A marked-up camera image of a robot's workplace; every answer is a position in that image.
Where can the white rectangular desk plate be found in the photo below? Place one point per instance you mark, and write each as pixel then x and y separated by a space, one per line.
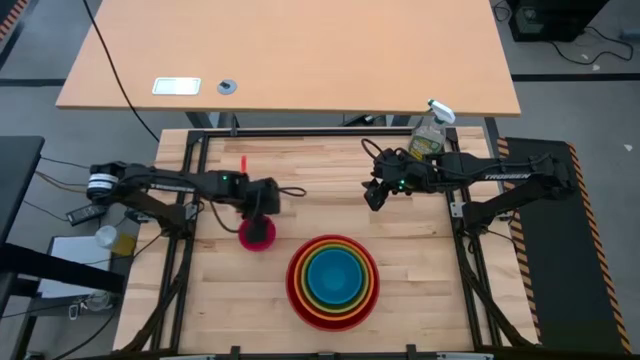
pixel 176 86

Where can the yellow plastic bowl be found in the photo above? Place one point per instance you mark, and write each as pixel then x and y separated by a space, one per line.
pixel 334 313

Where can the grey round desk grommet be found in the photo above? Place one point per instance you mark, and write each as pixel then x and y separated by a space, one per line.
pixel 227 87

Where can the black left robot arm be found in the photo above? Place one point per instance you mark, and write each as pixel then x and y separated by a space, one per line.
pixel 165 181

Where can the black side table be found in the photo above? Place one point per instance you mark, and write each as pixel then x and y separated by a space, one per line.
pixel 15 180

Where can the black hazard-striped floor mat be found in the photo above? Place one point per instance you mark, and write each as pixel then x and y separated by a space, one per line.
pixel 555 260

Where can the orange plastic bowl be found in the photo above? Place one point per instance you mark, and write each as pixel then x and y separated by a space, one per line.
pixel 334 318

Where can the yellow sticky pad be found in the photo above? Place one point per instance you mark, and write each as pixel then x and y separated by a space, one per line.
pixel 125 245

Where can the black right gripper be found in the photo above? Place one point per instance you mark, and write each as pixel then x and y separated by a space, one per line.
pixel 400 172

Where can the black power brick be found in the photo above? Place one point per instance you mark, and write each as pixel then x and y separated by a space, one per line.
pixel 86 214

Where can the clear plastic cup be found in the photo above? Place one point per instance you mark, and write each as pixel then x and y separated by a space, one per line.
pixel 106 236

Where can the blue plastic bowl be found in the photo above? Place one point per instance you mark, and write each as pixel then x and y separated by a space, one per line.
pixel 334 277

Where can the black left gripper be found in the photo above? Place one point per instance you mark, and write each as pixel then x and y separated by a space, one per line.
pixel 264 196

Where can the small pink plastic bowl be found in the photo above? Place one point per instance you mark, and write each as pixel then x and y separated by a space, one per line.
pixel 245 243

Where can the Simple Green spray bottle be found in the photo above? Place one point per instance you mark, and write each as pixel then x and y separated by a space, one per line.
pixel 427 141

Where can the black equipment box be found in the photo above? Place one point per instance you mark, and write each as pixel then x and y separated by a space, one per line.
pixel 550 20

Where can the white paper sheet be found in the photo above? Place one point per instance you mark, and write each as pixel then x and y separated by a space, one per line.
pixel 70 270

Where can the stack of rainbow bowls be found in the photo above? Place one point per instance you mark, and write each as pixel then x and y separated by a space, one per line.
pixel 334 326

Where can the green plastic bowl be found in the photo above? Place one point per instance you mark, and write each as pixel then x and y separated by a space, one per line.
pixel 334 308

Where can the light wooden desk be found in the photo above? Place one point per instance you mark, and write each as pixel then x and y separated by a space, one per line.
pixel 300 50

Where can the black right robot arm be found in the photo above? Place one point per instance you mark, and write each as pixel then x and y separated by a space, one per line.
pixel 500 172

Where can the black metal table frame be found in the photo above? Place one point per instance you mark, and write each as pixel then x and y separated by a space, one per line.
pixel 192 240

